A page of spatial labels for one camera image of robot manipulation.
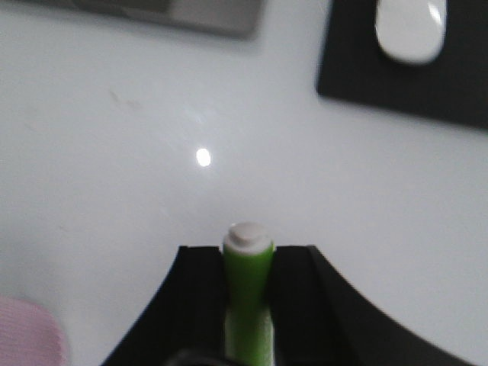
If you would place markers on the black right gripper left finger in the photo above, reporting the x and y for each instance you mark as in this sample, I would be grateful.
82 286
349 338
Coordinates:
186 314

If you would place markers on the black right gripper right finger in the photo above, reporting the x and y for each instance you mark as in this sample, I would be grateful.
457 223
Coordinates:
320 319

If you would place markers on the green highlighter pen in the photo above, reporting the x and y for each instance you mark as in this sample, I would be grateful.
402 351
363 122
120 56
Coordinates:
247 255

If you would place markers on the pink mesh pen holder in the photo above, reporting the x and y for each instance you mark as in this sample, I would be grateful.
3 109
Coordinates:
30 335

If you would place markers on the black mouse pad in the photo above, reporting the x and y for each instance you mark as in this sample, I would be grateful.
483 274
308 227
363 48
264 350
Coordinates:
453 88

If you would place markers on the white computer mouse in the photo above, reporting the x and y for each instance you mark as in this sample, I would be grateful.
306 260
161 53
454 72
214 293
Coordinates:
411 32

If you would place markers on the grey laptop computer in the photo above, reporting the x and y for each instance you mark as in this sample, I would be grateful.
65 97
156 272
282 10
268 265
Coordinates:
229 18

